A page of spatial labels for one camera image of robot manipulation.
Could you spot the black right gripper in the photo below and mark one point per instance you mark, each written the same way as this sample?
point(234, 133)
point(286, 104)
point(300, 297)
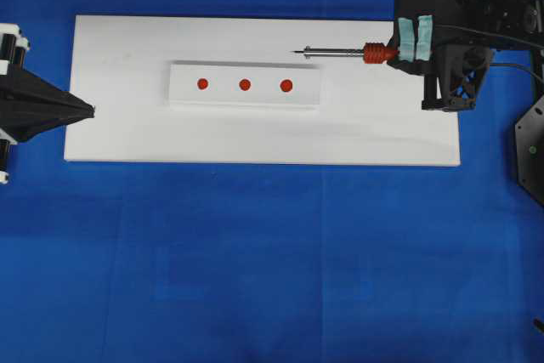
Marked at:
point(442, 40)

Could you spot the orange handled soldering iron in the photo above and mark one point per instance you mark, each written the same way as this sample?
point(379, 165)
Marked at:
point(370, 53)

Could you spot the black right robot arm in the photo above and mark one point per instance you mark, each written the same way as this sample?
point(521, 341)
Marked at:
point(509, 25)

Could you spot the white base board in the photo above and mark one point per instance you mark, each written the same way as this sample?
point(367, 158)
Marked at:
point(368, 114)

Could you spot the clear acrylic plate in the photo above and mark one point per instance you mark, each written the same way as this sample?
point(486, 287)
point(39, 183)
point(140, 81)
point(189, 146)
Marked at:
point(236, 84)

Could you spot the blue table mat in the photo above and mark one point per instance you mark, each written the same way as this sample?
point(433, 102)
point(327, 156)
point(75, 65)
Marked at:
point(157, 262)

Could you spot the black aluminium frame post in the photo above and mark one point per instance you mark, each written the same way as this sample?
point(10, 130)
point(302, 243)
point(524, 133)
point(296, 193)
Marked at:
point(533, 1)

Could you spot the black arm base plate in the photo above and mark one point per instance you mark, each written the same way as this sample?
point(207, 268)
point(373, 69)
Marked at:
point(528, 134)

